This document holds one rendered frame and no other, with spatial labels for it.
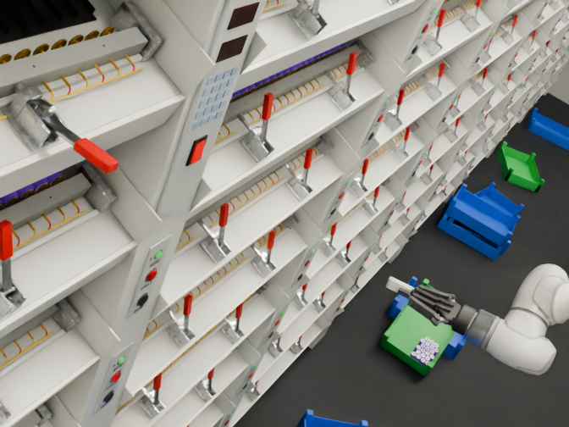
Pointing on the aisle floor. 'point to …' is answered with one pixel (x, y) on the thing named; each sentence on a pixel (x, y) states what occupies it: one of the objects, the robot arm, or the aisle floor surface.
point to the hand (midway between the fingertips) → (400, 287)
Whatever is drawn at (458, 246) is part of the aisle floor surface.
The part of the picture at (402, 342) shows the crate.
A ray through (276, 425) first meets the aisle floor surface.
